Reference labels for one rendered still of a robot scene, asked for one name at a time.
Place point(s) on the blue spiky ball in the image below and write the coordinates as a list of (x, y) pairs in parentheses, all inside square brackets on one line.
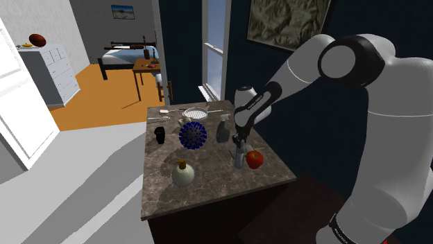
[(192, 135)]

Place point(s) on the white door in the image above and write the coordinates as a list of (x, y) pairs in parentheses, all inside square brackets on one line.
[(20, 108)]

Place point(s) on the white soap dispenser gold pump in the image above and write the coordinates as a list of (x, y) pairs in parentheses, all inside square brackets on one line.
[(183, 174)]

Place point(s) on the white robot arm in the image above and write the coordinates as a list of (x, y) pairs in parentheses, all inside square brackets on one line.
[(389, 142)]

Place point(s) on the white framed window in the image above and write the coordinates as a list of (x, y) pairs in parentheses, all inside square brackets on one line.
[(215, 50)]

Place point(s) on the dark framed bed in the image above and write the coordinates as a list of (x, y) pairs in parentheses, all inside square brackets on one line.
[(118, 57)]

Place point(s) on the red apple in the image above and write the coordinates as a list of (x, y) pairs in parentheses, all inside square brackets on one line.
[(254, 159)]

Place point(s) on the silver whisk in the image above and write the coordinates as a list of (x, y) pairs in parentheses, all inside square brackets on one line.
[(159, 118)]

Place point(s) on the brown wooden table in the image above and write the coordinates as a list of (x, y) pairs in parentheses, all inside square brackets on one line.
[(143, 67)]

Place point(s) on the small beige mug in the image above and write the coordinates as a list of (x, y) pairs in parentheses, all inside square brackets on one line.
[(184, 120)]

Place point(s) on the white round sieve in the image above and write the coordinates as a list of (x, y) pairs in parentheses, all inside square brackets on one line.
[(196, 113)]

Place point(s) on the small landscape wall picture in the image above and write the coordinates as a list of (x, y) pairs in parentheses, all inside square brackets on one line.
[(122, 11)]

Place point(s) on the brown wooden chair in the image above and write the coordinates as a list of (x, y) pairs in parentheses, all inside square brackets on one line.
[(164, 88)]

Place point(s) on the grey spray bottle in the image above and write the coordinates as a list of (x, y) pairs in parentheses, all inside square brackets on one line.
[(223, 131)]

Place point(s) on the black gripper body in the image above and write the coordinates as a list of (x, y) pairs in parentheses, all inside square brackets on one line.
[(238, 139)]

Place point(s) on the white chest of drawers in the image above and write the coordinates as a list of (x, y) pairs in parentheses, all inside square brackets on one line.
[(55, 74)]

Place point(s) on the black cup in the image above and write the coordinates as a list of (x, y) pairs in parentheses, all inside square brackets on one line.
[(159, 135)]

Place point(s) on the large grey wall picture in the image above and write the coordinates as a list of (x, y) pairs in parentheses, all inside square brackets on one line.
[(287, 22)]

